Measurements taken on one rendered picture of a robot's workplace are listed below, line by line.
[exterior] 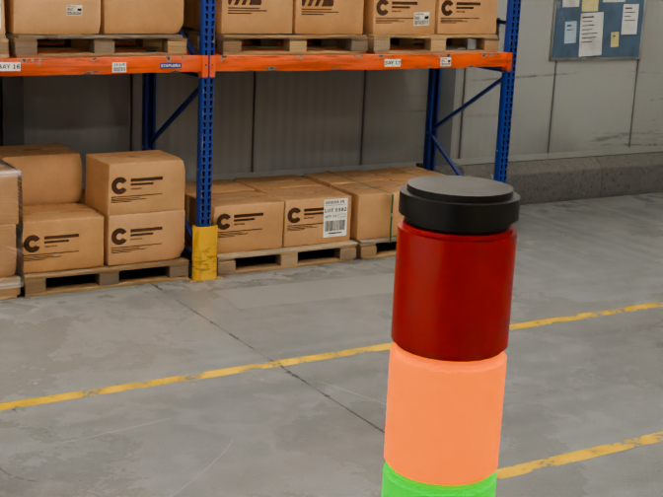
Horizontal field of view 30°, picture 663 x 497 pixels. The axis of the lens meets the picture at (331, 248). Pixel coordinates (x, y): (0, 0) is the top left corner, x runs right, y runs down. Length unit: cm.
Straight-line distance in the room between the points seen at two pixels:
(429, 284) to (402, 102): 1078
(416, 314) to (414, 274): 2
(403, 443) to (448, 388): 3
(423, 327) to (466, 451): 6
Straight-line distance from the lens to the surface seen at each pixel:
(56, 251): 861
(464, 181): 52
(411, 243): 50
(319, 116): 1082
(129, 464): 595
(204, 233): 885
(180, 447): 614
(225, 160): 1045
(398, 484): 54
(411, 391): 52
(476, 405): 52
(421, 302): 50
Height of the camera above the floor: 244
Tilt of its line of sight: 14 degrees down
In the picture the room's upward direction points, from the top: 3 degrees clockwise
